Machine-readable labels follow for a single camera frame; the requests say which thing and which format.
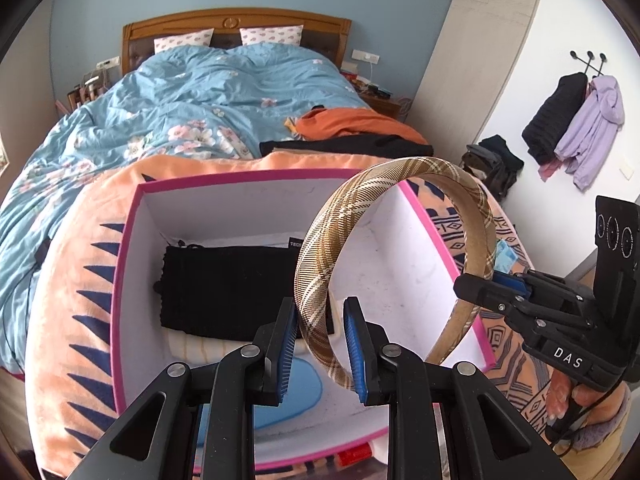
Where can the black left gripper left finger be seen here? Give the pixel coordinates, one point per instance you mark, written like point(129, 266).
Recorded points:
point(276, 342)

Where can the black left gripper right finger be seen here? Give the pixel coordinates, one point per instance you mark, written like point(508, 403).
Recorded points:
point(363, 359)

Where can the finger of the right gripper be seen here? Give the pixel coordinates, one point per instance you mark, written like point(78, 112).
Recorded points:
point(473, 291)
point(513, 282)

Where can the plaid brown headband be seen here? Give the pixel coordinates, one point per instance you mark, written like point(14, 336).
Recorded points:
point(373, 240)

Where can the blue glasses case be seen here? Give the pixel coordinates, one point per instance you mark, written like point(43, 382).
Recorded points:
point(304, 393)

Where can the black fabric pouch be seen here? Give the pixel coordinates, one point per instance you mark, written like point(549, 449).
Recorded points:
point(224, 292)

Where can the striped Pingu zipper pouch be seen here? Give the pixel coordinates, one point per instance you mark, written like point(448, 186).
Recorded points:
point(196, 351)

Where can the left nightstand with clutter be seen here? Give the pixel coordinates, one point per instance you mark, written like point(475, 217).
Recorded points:
point(92, 86)

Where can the person's right hand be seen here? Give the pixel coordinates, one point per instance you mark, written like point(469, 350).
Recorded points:
point(561, 390)

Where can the blue small card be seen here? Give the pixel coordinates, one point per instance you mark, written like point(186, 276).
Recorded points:
point(506, 260)

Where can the pink cardboard box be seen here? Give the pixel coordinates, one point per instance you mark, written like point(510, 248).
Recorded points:
point(261, 208)

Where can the red plastic zip bag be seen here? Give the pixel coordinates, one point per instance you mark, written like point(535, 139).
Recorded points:
point(354, 455)

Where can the dark clothes pile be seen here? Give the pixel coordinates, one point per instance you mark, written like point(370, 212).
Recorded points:
point(494, 164)

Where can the lilac hanging hoodie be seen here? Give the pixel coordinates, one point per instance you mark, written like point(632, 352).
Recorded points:
point(591, 134)

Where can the black hanging jacket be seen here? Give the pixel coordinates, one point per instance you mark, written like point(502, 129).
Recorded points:
point(545, 130)

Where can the black garment on bed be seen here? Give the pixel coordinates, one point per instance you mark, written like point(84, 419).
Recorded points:
point(371, 144)

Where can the orange patterned blanket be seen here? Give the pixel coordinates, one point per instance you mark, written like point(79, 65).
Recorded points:
point(69, 394)

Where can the right wooden nightstand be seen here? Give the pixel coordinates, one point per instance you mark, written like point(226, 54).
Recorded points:
point(386, 107)

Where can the orange garment on bed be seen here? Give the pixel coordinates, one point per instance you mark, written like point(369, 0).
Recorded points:
point(327, 123)

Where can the beige wardrobe panel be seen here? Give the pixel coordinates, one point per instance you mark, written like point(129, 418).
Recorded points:
point(473, 58)

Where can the blue floral duvet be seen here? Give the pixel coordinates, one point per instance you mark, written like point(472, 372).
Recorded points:
point(194, 102)

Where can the right patterned pillow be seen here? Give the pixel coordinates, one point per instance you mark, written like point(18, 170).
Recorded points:
point(289, 34)

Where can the patterned pillow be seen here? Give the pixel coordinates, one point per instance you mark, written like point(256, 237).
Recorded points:
point(200, 38)
point(289, 34)

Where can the wooden bed headboard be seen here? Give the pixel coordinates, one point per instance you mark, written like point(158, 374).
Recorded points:
point(322, 33)

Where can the left patterned pillow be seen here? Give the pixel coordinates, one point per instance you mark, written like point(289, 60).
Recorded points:
point(200, 38)

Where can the black tracker camera box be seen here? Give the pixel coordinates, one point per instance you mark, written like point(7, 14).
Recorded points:
point(617, 240)

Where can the black wall coat hooks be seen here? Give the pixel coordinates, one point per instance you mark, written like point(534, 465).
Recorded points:
point(592, 62)

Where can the white wall socket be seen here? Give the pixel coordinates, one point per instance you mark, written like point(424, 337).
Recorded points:
point(365, 57)

